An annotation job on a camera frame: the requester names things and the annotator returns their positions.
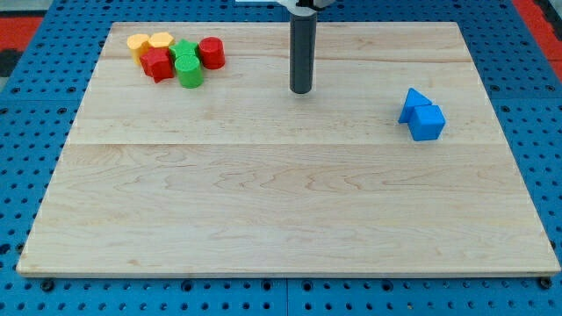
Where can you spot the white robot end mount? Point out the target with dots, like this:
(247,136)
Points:
(303,3)

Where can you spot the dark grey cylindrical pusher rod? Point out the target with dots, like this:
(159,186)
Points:
(302,44)

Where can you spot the blue triangle block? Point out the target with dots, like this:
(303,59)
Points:
(414,98)

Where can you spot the blue cube block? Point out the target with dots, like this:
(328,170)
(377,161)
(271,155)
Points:
(426,122)

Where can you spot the red cylinder block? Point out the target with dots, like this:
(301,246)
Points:
(212,53)

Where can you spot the green star block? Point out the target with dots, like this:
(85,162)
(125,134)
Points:
(183,48)

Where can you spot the green cylinder block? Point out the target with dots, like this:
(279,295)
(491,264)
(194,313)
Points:
(189,72)

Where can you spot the yellow hexagon block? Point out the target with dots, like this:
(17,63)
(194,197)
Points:
(161,40)

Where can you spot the red star block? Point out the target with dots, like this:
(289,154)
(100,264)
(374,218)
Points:
(156,63)

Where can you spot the yellow heart block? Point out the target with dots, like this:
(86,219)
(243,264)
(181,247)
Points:
(138,45)

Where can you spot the light wooden board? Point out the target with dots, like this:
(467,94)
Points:
(240,177)

